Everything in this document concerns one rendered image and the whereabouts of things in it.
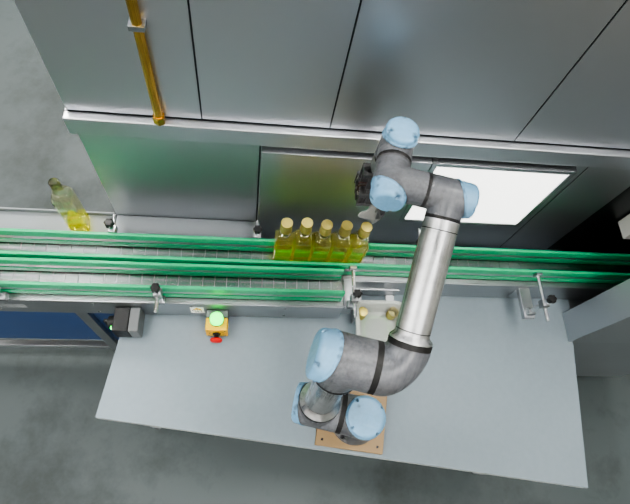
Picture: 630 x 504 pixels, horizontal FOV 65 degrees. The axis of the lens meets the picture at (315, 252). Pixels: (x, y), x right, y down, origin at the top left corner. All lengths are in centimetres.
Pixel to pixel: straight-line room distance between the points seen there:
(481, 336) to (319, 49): 120
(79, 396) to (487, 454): 173
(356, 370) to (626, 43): 88
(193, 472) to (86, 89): 168
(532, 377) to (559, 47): 115
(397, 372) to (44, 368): 189
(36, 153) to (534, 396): 269
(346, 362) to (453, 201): 39
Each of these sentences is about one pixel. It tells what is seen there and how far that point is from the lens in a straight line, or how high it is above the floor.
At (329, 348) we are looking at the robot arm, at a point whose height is 141.
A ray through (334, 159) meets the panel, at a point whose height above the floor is 131.
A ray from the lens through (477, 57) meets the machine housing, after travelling 118.
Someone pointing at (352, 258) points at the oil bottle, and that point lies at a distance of 157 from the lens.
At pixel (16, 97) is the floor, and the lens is 341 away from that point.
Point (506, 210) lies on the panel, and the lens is 173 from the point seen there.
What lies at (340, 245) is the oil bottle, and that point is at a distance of 149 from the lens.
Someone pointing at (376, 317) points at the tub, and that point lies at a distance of 176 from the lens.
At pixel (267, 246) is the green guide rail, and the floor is 92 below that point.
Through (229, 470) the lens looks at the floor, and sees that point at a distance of 240.
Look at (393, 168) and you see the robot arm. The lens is 103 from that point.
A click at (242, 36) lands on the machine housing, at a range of 109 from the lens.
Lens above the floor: 240
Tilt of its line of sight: 64 degrees down
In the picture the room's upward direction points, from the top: 17 degrees clockwise
